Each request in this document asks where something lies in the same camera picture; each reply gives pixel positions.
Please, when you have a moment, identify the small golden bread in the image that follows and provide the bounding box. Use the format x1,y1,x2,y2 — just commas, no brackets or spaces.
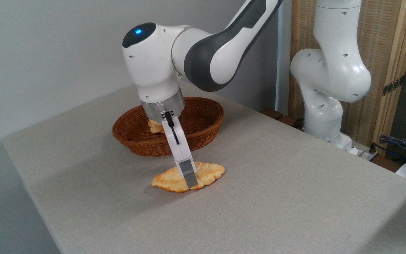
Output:
148,119,165,134

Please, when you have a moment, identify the white vertical pole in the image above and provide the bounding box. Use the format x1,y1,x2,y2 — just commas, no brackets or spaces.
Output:
275,0,292,115

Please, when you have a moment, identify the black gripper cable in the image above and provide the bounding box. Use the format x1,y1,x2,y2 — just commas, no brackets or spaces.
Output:
164,111,180,145

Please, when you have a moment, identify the wooden rattan folding screen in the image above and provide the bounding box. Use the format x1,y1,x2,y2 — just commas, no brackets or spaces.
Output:
289,0,406,156

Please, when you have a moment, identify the grey fabric tablecloth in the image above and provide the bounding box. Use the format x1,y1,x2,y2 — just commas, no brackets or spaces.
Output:
0,83,406,254

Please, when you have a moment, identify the large golden bread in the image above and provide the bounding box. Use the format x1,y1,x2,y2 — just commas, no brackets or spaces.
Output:
150,162,225,193

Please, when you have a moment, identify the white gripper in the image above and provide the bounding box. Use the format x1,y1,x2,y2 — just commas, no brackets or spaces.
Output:
161,116,199,188

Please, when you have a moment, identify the dark blue cable bundle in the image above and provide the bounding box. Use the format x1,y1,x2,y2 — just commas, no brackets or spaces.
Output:
377,133,406,167

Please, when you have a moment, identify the brown wicker basket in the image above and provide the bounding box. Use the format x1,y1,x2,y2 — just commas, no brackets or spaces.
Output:
112,97,224,157

